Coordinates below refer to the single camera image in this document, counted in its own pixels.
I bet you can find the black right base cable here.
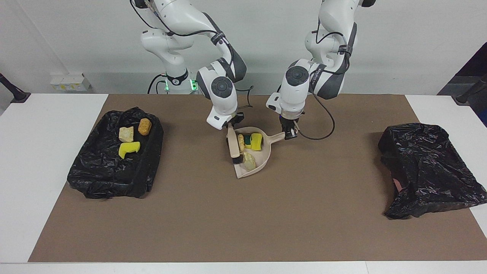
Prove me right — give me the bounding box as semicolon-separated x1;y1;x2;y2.
147;74;168;95

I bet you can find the black bag lined pink bin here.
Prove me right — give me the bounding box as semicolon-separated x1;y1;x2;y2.
378;123;487;220

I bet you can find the white wall power strip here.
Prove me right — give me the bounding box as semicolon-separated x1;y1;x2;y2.
50;72;92;92

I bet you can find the beige hand brush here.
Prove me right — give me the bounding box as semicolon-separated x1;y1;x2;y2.
227;126;244;165

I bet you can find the brown table mat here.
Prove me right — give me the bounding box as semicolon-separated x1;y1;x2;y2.
29;94;487;263

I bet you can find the beige plastic dustpan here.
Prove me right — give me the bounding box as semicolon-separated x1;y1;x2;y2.
232;127;286;179

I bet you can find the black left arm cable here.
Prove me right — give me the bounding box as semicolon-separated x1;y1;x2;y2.
295;23;347;140

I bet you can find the notched yellow sponge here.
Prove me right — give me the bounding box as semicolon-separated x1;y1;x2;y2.
118;142;141;159

